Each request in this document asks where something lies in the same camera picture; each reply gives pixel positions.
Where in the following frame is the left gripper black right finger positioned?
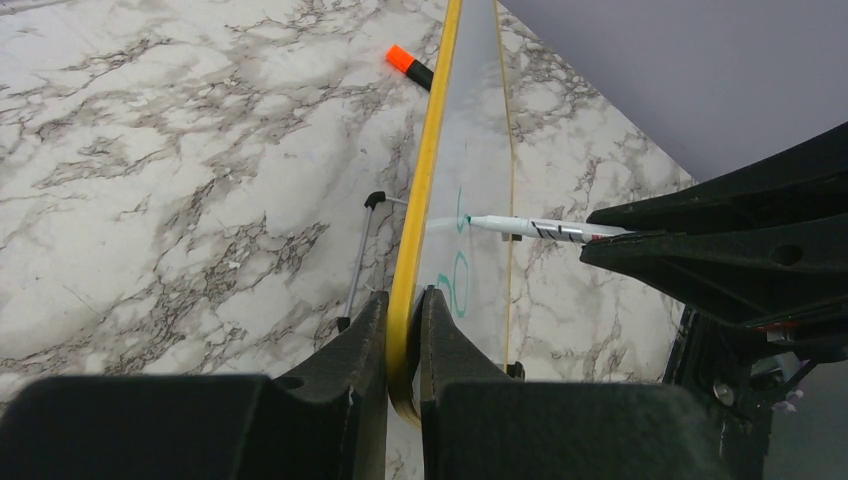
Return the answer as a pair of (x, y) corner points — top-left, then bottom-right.
(418, 287), (729, 479)

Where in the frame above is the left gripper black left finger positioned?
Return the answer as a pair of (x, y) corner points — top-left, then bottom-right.
(1, 292), (388, 479)

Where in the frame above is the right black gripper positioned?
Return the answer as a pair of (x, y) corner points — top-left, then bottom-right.
(580, 124), (847, 479)

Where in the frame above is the green-capped whiteboard marker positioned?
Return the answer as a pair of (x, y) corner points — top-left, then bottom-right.
(465, 215), (631, 244)

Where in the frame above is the yellow-framed whiteboard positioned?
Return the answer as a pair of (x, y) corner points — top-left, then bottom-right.
(386, 1), (514, 426)

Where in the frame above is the orange-capped black highlighter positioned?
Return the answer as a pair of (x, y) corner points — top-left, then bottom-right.
(385, 45), (434, 91)

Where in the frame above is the whiteboard wire stand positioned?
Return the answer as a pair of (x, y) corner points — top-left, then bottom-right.
(336, 191), (408, 334)

